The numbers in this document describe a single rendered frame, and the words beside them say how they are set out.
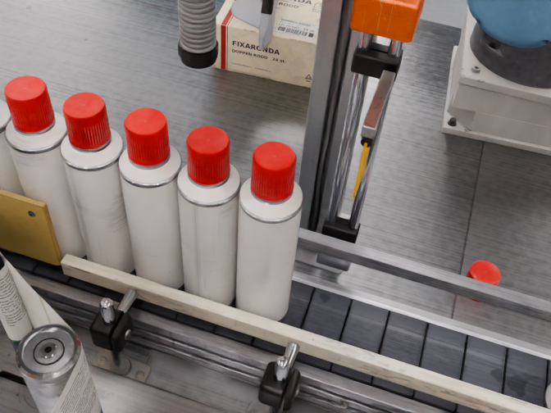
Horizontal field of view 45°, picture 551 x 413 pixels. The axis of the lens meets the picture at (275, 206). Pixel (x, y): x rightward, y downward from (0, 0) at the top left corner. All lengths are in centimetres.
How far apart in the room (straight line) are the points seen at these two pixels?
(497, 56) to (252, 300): 47
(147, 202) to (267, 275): 12
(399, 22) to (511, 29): 28
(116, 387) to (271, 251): 19
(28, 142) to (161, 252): 15
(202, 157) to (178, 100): 45
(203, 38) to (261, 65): 40
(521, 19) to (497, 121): 24
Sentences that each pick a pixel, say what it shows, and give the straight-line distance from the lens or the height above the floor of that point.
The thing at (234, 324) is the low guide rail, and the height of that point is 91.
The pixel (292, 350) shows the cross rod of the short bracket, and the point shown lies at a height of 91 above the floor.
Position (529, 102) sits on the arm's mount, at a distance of 91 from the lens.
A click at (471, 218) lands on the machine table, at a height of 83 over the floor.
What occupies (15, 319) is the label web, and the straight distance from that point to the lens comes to 52.
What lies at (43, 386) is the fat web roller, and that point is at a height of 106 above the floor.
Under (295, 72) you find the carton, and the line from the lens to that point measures 96.
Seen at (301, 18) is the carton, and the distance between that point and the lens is 97.
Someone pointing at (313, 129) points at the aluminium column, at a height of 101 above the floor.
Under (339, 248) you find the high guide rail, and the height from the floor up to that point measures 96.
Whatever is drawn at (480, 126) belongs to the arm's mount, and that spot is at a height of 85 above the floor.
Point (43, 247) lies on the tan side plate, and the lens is 66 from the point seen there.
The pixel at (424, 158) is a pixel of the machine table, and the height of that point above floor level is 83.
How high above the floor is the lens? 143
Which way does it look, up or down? 49 degrees down
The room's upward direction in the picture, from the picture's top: 5 degrees clockwise
